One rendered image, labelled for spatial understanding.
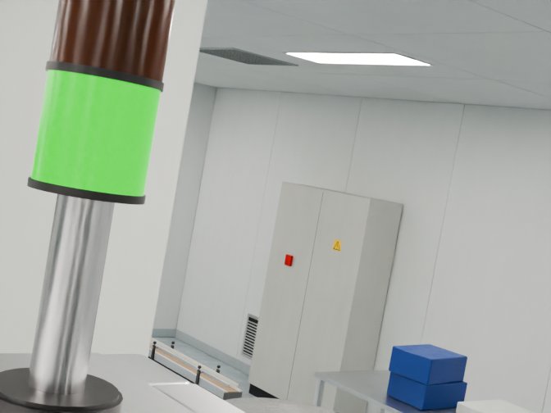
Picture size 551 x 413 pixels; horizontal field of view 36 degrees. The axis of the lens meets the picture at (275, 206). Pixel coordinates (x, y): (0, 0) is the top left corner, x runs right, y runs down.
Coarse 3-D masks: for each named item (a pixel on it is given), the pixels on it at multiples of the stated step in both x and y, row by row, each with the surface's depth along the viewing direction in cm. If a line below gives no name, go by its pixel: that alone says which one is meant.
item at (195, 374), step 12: (156, 348) 539; (168, 348) 533; (156, 360) 526; (168, 360) 515; (180, 360) 509; (192, 360) 511; (180, 372) 503; (192, 372) 496; (204, 372) 489; (216, 372) 491; (204, 384) 483; (216, 384) 480; (228, 384) 470; (228, 396) 470; (240, 396) 476
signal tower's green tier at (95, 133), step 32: (64, 96) 35; (96, 96) 35; (128, 96) 35; (64, 128) 35; (96, 128) 35; (128, 128) 35; (64, 160) 35; (96, 160) 35; (128, 160) 36; (128, 192) 36
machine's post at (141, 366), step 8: (112, 360) 48; (120, 360) 49; (128, 360) 49; (136, 360) 49; (144, 360) 50; (152, 360) 50; (128, 368) 47; (136, 368) 48; (144, 368) 48; (152, 368) 48; (160, 368) 48; (136, 376) 46; (144, 376) 46; (152, 376) 47; (160, 376) 47; (168, 376) 47; (176, 376) 47; (152, 384) 45; (160, 384) 46
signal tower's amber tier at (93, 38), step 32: (64, 0) 35; (96, 0) 34; (128, 0) 35; (160, 0) 36; (64, 32) 35; (96, 32) 35; (128, 32) 35; (160, 32) 36; (96, 64) 35; (128, 64) 35; (160, 64) 36
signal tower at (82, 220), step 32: (64, 64) 35; (64, 192) 35; (96, 192) 35; (64, 224) 36; (96, 224) 36; (64, 256) 36; (96, 256) 37; (64, 288) 36; (96, 288) 37; (64, 320) 36; (32, 352) 37; (64, 352) 36; (0, 384) 37; (32, 384) 37; (64, 384) 37; (96, 384) 39
